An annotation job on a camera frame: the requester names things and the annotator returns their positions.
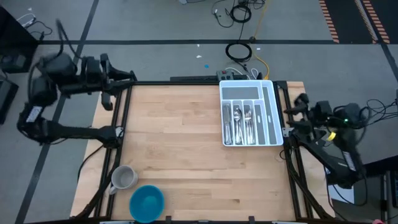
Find silver utensil handle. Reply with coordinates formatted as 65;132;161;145
236;107;244;144

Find black cabinet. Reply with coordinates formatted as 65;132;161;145
0;6;39;74

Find grey ceramic mug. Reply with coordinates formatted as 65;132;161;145
109;165;139;195

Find teal bowl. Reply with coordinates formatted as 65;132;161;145
129;185;165;224

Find white cable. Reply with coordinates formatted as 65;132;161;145
225;66;259;80

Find silver spoon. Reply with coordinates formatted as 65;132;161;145
233;107;241;145

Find yellow cable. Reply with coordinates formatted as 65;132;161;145
253;0;271;81

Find grey power strip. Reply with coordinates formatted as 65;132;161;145
216;70;234;82

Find black floor cables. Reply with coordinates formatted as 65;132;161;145
357;98;398;129

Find black side table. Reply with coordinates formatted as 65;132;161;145
362;154;398;224

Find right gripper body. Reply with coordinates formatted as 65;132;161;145
306;100;334;138

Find white cutlery tray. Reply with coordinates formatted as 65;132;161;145
218;79;285;147

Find black coiled cable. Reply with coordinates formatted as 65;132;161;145
224;41;253;72

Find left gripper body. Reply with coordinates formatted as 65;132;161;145
80;52;114;112

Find white paper sheet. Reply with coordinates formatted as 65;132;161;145
328;183;356;205

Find white cable adapter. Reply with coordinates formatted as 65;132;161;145
17;12;37;28

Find black cable bundle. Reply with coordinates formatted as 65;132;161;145
212;0;267;29

